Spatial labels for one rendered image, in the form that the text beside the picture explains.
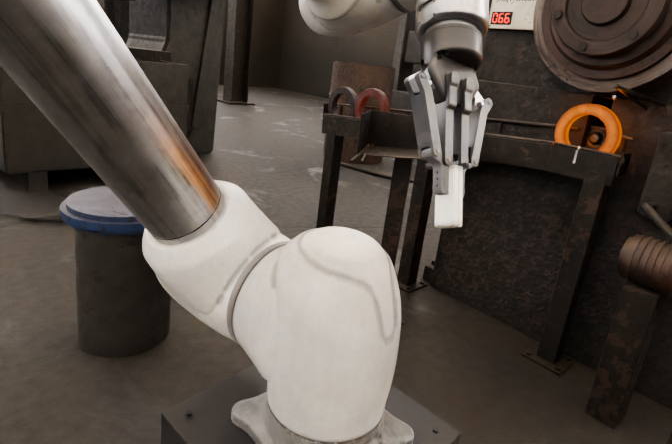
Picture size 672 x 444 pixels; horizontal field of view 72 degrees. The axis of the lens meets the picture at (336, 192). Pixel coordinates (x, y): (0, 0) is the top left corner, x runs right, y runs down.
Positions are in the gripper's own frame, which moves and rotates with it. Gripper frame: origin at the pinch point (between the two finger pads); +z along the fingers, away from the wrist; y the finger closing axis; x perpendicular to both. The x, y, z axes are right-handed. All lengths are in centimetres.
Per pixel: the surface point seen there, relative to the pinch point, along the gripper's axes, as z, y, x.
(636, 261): 0, -90, -21
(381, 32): -518, -502, -674
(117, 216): -3, 22, -92
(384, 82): -169, -199, -267
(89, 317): 23, 23, -111
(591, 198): -20, -98, -36
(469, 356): 30, -87, -72
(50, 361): 36, 30, -116
